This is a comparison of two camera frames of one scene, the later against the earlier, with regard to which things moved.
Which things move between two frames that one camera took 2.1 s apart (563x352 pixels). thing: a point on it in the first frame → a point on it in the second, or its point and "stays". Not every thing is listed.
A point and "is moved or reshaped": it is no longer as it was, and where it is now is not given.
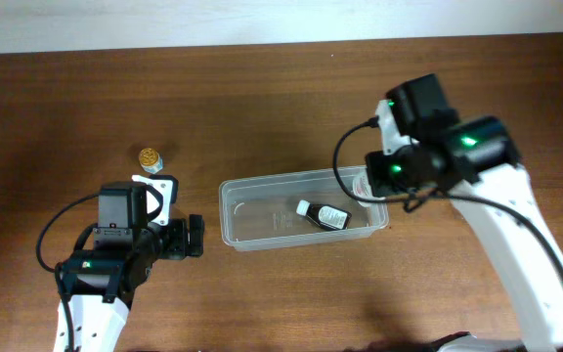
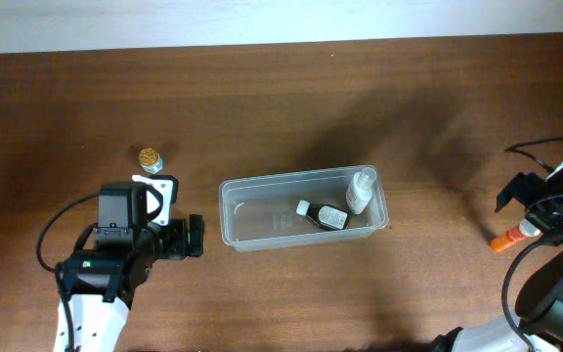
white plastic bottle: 362,187 is moved or reshaped
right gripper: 379,172 → 548,215
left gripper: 194,236 stays
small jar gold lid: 151,160 stays
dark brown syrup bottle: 324,214 stays
